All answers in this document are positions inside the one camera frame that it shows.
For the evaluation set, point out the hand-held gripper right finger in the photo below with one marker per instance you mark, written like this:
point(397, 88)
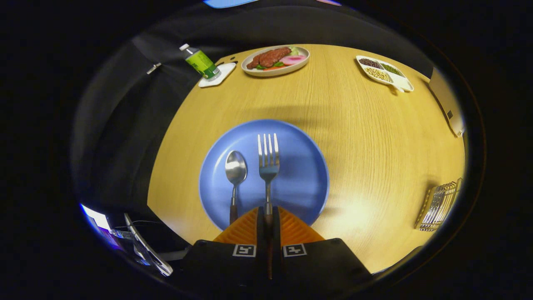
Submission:
point(276, 233)

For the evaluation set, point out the green label drink bottle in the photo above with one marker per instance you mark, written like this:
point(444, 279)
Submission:
point(201, 62)

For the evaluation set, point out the blue round plate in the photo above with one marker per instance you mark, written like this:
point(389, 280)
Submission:
point(300, 175)

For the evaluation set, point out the cream toaster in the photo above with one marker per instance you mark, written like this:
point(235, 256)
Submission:
point(445, 98)

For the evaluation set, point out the pile of dark red beans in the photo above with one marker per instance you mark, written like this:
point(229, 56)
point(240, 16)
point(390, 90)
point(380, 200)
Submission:
point(369, 63)

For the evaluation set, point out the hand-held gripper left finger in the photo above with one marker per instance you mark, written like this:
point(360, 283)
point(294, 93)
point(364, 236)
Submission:
point(261, 233)

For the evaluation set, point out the green lettuce leaf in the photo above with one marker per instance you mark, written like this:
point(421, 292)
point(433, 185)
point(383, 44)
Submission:
point(295, 50)

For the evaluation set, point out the pile of yellow soybeans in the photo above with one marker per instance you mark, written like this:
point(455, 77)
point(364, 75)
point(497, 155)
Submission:
point(377, 74)

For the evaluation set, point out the white square coaster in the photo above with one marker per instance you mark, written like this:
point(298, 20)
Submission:
point(222, 74)

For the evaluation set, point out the pink ham slice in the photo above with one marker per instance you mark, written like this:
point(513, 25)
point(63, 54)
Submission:
point(293, 60)

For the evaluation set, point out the brown steak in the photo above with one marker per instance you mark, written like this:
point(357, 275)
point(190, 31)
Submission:
point(268, 57)

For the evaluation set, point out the orange carrot slice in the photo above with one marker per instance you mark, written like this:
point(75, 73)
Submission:
point(272, 68)

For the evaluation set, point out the beige round food plate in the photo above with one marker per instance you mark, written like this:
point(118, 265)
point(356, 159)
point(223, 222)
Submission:
point(250, 71)

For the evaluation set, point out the thin grey monitor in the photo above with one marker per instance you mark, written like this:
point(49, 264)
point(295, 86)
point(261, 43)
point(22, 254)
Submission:
point(150, 252)

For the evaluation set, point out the silver clip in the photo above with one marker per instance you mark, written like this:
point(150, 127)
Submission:
point(153, 68)

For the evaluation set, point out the white divided dish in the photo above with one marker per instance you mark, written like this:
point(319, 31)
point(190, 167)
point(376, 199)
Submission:
point(402, 81)

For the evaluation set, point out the pile of green beans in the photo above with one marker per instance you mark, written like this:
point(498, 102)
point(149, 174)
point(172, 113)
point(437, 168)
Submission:
point(392, 69)

